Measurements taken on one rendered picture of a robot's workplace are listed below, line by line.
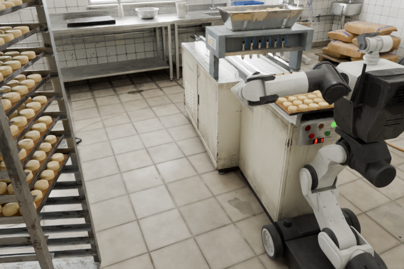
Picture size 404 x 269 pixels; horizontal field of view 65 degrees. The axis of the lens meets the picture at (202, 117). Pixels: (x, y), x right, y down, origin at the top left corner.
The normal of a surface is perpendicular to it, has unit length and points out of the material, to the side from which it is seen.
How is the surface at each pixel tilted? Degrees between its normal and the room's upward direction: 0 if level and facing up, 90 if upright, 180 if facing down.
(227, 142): 90
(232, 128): 90
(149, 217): 0
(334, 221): 33
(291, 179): 90
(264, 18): 115
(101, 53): 90
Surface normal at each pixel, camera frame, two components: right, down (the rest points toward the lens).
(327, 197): 0.14, -0.51
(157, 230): 0.00, -0.89
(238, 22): 0.24, 0.77
